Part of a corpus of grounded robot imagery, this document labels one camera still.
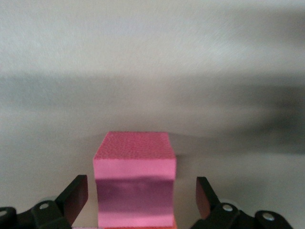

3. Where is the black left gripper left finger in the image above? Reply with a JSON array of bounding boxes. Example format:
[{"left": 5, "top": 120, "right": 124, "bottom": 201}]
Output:
[{"left": 0, "top": 175, "right": 89, "bottom": 229}]

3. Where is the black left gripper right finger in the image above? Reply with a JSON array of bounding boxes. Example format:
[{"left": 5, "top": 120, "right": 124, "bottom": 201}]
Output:
[{"left": 192, "top": 176, "right": 293, "bottom": 229}]

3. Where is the red foam cube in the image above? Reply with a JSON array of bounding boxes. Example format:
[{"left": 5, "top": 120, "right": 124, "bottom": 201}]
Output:
[{"left": 92, "top": 131, "right": 177, "bottom": 227}]

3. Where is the brown paper table cover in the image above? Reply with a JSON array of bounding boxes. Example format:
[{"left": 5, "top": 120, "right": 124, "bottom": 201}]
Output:
[{"left": 0, "top": 0, "right": 305, "bottom": 229}]

